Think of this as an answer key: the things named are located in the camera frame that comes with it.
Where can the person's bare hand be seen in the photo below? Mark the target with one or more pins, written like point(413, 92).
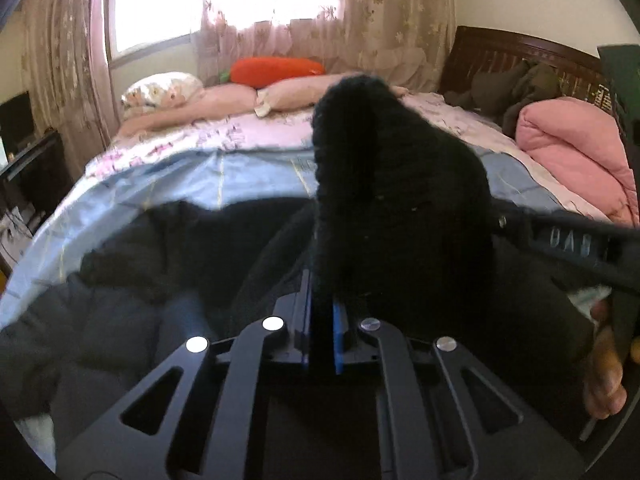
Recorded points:
point(604, 394)

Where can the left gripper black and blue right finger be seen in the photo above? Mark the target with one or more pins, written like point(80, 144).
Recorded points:
point(434, 411)

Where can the pink floral lace curtain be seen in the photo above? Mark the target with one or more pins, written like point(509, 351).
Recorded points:
point(73, 46)

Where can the pink long pillow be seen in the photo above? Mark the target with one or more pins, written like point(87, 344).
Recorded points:
point(218, 102)

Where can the dark olive garment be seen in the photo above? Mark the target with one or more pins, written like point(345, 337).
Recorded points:
point(501, 97)

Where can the orange carrot plush pillow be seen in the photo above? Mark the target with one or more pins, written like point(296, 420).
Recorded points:
point(261, 71)

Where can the dark wooden headboard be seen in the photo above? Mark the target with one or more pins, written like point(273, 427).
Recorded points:
point(486, 50)

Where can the floral white pillow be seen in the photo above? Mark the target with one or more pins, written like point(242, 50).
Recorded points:
point(162, 91)

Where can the light blue plaid bedsheet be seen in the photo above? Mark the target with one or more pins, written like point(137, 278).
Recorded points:
point(94, 210)

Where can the pink folded quilt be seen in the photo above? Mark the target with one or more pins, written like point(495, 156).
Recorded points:
point(580, 145)

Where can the black padded jacket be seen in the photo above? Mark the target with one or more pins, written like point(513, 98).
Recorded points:
point(401, 228)

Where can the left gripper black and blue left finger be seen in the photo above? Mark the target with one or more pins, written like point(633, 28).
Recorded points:
point(192, 416)

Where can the black desk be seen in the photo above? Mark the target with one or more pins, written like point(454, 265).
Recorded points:
point(34, 176)

